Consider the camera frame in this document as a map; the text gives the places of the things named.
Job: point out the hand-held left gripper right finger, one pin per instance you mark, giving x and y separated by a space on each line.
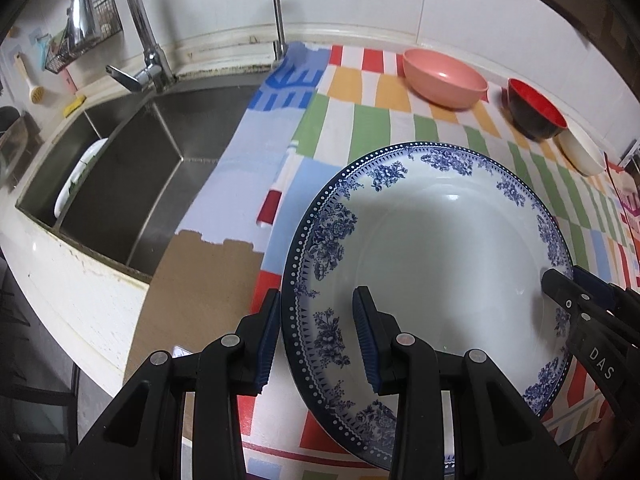
365 340

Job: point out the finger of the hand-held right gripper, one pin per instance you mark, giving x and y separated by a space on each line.
565 290
595 282

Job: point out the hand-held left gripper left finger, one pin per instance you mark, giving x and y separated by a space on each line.
265 350

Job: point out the blue floral plate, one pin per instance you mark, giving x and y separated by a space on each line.
440 240

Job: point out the white bowl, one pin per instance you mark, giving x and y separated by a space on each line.
585 157

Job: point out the red and black bowl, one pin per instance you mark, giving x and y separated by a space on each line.
535 110

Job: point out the pink bowl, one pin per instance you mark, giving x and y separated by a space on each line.
442 80

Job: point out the steel sink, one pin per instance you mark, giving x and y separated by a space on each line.
150 185

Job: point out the colourful striped cloth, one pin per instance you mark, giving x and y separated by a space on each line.
350 125

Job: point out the white dish in sink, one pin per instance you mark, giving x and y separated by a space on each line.
77 175

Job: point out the yellow sponge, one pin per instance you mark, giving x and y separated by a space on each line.
75 105

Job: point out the steel mixing bowl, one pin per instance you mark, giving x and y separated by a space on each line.
15 135

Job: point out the thin chrome faucet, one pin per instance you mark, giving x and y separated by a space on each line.
277 15

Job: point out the yellow dish brush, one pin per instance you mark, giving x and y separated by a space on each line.
36 92

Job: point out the tall chrome faucet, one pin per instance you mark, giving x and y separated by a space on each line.
140 20

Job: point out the teal scrubber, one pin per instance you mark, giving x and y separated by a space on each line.
44 47

